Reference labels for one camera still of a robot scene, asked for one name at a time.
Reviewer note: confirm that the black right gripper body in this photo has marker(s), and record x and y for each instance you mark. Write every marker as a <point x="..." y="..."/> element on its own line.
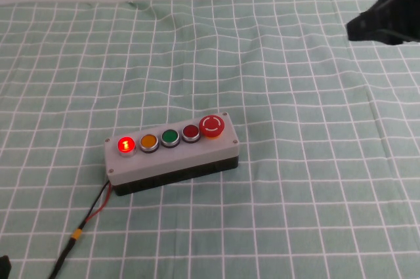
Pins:
<point x="400" y="16"/>

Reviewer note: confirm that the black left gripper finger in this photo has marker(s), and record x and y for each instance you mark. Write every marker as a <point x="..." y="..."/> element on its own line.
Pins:
<point x="5" y="267"/>

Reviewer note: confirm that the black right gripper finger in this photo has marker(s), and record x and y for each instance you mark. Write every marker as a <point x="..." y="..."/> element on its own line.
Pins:
<point x="364" y="35"/>
<point x="367" y="18"/>

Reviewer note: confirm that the red domed push button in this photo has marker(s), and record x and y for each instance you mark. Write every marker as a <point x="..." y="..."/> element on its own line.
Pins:
<point x="126" y="145"/>

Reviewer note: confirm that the red emergency stop mushroom button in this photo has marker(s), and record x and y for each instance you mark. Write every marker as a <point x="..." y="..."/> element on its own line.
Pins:
<point x="211" y="124"/>

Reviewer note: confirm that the yellow flat push button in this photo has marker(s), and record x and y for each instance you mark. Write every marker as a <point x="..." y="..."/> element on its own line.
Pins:
<point x="148" y="141"/>

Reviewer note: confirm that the dark red flat push button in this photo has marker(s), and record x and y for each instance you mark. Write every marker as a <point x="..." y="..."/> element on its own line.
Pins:
<point x="191" y="131"/>

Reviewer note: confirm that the grey black button control box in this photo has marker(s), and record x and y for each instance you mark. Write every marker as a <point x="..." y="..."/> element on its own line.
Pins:
<point x="183" y="157"/>

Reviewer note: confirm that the green flat push button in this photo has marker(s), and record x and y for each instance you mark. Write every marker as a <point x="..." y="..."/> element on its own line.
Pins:
<point x="169" y="137"/>

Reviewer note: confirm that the green white checkered tablecloth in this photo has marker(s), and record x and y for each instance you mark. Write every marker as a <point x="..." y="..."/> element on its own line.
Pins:
<point x="295" y="95"/>

